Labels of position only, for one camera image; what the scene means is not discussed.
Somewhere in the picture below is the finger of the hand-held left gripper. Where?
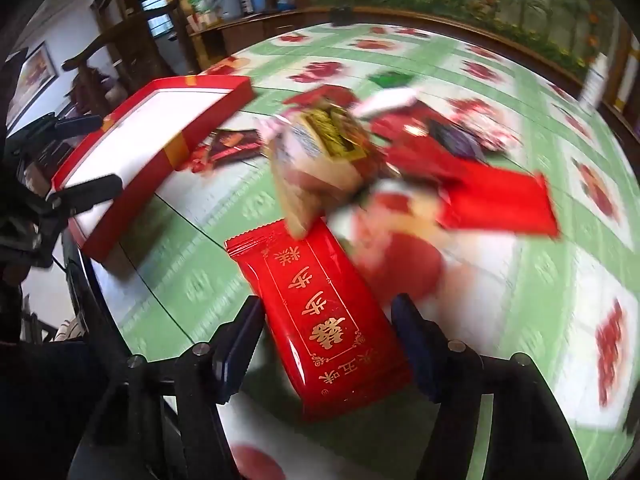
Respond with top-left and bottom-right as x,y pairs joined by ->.
52,114 -> 104,138
46,174 -> 124,217

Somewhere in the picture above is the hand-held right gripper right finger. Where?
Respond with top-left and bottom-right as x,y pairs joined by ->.
391,293 -> 592,480

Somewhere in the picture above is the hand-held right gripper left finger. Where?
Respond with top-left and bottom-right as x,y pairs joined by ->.
70,296 -> 266,480

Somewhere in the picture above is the red gift box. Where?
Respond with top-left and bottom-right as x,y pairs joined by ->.
51,76 -> 253,267

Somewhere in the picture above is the red gold print snack packet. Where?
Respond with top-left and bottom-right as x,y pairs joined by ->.
224,217 -> 413,423

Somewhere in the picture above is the dark red snack packet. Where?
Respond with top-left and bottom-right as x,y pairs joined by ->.
190,129 -> 264,171

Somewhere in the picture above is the plain red snack packet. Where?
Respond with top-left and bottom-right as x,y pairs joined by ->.
439,167 -> 560,239

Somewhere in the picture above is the beige pink snack packet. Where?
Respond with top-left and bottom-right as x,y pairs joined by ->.
255,102 -> 381,239

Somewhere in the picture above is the wooden chair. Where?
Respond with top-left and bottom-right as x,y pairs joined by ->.
62,7 -> 172,111

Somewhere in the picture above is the green fruit print tablecloth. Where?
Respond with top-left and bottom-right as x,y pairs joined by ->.
65,22 -> 640,480

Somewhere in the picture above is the green white packet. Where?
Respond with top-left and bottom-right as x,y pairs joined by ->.
188,0 -> 222,29

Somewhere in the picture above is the dark purple snack packet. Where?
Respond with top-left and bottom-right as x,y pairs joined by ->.
430,122 -> 489,164

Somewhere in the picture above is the red patterned snack packet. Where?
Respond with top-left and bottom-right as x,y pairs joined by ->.
450,99 -> 519,154

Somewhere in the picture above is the pink white snack packet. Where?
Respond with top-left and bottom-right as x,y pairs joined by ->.
352,87 -> 419,119

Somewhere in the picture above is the green snack packet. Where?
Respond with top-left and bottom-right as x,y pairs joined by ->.
367,71 -> 416,90

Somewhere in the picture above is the small black object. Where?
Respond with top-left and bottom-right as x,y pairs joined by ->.
330,5 -> 359,29

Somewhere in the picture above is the white spray bottle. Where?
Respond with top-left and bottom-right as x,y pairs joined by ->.
579,52 -> 609,109

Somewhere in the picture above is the framed wall picture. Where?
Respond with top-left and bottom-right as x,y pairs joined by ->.
15,42 -> 57,117

